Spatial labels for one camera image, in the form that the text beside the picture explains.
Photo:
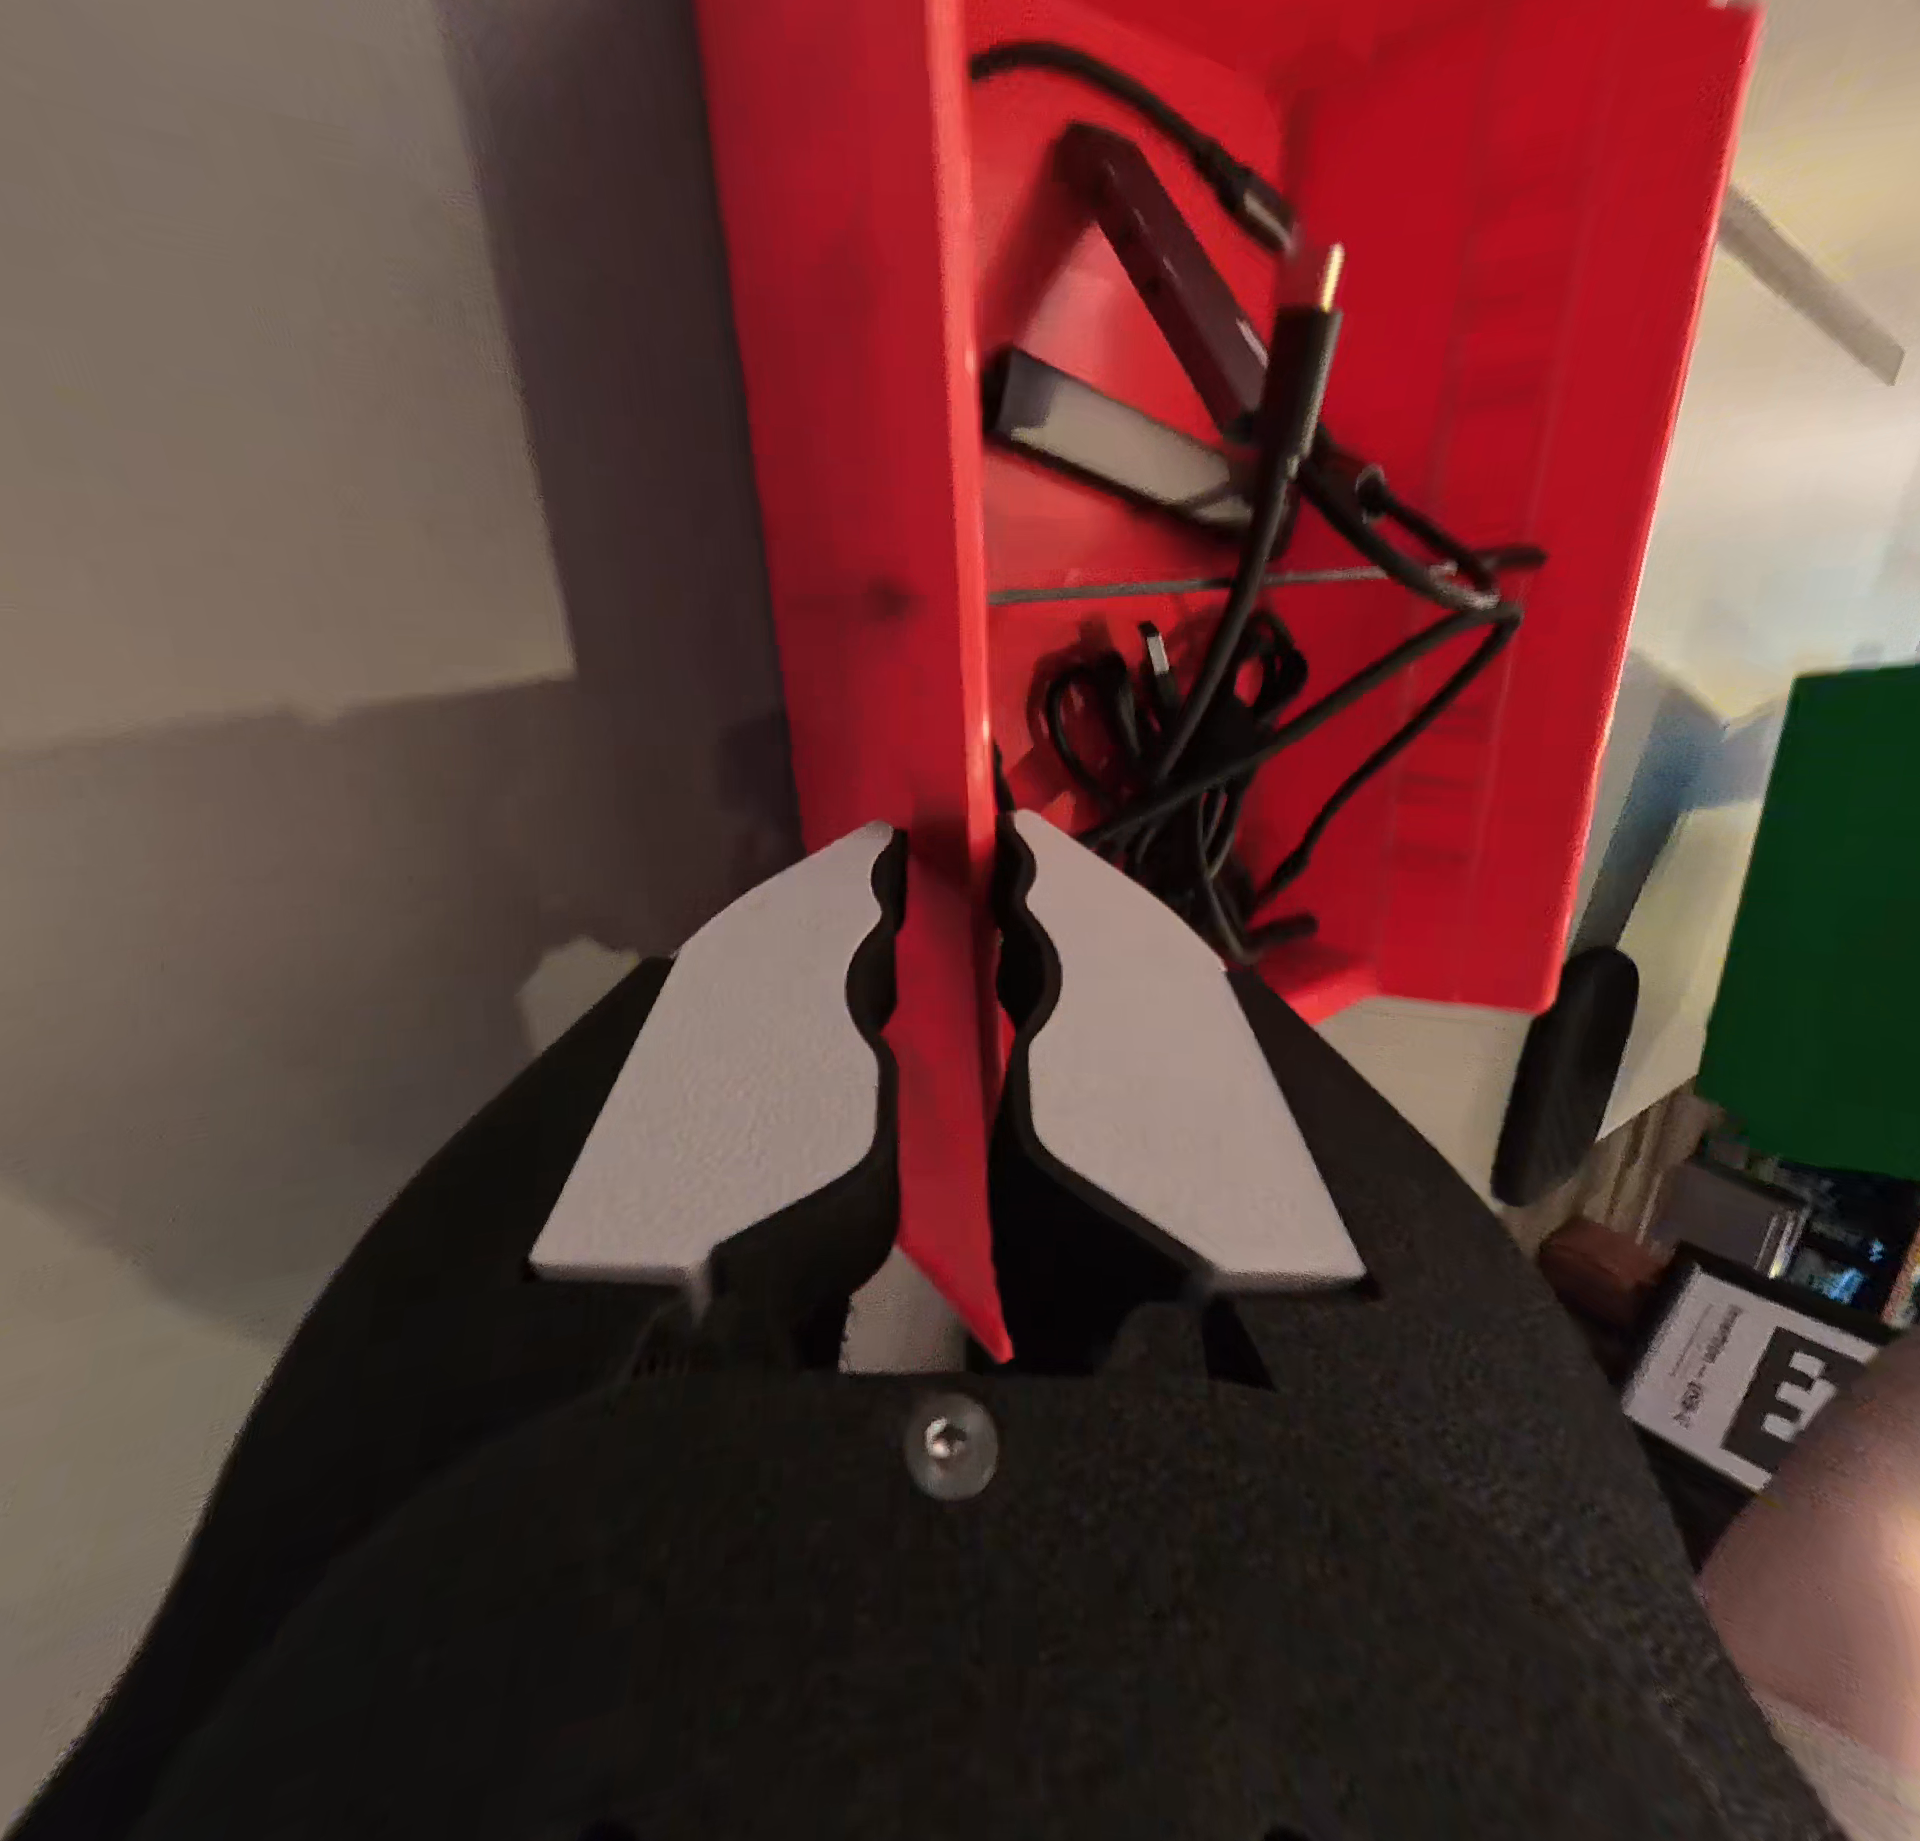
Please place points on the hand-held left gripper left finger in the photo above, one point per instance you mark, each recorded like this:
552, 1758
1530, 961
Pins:
738, 1108

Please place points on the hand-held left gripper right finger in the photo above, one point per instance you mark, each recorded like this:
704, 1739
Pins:
1170, 1108

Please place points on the red plastic tray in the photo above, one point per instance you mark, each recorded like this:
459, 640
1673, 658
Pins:
840, 371

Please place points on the dark grey printed usb hub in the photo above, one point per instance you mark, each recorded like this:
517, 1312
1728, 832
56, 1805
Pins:
1110, 441

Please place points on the slim grey usb hub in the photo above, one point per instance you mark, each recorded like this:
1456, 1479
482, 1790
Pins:
1156, 264

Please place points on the green box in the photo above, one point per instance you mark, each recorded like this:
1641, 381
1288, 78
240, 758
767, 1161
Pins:
1822, 926

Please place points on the grey metal bar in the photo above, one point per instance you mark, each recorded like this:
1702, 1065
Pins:
1810, 281

